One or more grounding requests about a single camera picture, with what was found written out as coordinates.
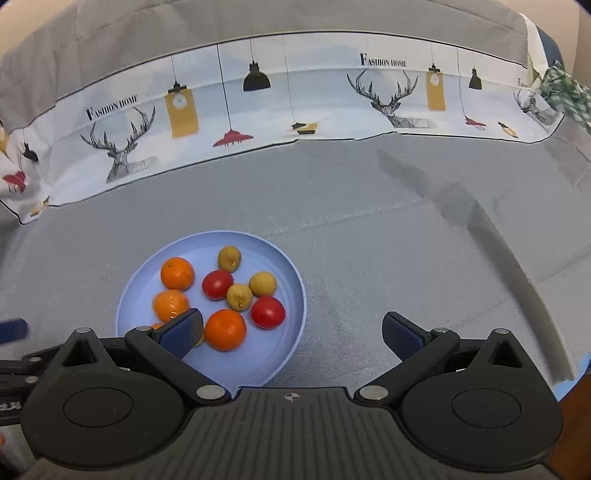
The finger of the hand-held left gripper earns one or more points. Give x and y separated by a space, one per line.
184 330
404 337
13 330
23 369

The deer and lamp printed cloth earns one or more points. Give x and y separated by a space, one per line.
300 106

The plastic-wrapped orange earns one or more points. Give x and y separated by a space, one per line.
170 304

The yellow-brown longan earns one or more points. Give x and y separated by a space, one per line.
200 342
229 258
239 296
263 284

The green checked cloth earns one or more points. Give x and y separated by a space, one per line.
565 92

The light blue plate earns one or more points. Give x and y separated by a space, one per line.
286 295

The red tomato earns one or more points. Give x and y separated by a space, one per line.
217 284
268 312

